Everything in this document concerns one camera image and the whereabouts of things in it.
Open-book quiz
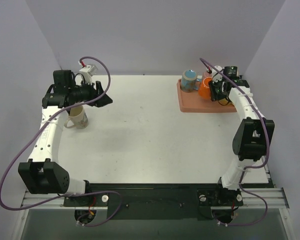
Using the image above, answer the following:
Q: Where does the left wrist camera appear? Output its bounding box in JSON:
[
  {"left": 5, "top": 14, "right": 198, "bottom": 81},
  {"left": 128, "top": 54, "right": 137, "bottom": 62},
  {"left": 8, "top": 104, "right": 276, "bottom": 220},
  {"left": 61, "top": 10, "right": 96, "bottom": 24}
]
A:
[{"left": 79, "top": 64, "right": 98, "bottom": 81}]

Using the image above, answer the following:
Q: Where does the blue-bottom cartoon mug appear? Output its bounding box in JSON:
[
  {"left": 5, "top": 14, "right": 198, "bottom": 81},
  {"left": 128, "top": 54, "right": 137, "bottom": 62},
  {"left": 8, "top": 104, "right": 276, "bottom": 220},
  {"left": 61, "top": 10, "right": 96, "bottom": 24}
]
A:
[{"left": 180, "top": 69, "right": 202, "bottom": 93}]

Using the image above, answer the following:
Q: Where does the aluminium rail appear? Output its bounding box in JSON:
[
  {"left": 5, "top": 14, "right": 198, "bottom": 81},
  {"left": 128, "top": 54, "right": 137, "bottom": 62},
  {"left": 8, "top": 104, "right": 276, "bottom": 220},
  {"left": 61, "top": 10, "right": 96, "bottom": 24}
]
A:
[{"left": 21, "top": 188, "right": 289, "bottom": 210}]

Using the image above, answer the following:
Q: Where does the pink plastic tray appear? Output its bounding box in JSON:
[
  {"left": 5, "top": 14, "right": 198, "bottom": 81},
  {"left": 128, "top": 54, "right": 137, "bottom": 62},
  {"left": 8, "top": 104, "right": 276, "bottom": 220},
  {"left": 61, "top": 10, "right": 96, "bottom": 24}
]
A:
[{"left": 176, "top": 79, "right": 237, "bottom": 114}]

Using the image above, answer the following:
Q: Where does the pink cartoon mug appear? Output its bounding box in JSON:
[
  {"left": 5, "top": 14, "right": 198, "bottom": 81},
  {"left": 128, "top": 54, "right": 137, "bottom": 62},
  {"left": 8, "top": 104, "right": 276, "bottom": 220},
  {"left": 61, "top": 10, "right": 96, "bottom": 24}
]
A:
[{"left": 202, "top": 71, "right": 212, "bottom": 79}]

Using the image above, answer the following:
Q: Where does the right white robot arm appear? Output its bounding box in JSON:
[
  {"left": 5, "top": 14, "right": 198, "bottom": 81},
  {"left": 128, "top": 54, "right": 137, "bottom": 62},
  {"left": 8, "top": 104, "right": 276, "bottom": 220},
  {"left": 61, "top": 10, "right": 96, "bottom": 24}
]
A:
[{"left": 208, "top": 65, "right": 275, "bottom": 205}]

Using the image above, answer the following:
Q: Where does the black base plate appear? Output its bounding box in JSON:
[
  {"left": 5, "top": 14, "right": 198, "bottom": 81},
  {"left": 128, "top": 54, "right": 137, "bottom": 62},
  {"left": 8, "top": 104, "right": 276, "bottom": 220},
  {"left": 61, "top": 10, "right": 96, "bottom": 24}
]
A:
[{"left": 63, "top": 183, "right": 243, "bottom": 220}]

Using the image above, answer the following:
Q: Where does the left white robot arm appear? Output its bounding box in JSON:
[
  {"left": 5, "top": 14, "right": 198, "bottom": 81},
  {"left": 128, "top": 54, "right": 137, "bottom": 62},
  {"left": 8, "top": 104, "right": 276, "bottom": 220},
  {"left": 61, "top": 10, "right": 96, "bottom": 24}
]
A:
[{"left": 18, "top": 65, "right": 113, "bottom": 206}]

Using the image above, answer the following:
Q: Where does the cream floral mug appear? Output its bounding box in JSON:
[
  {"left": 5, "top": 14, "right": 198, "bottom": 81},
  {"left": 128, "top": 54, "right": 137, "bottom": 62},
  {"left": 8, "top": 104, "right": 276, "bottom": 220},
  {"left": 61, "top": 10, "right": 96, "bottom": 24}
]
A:
[{"left": 64, "top": 105, "right": 89, "bottom": 129}]

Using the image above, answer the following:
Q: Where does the orange mug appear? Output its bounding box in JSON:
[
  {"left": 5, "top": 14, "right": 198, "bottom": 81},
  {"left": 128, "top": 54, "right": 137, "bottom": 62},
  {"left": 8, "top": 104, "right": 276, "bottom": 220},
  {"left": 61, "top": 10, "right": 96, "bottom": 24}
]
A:
[{"left": 197, "top": 77, "right": 212, "bottom": 100}]

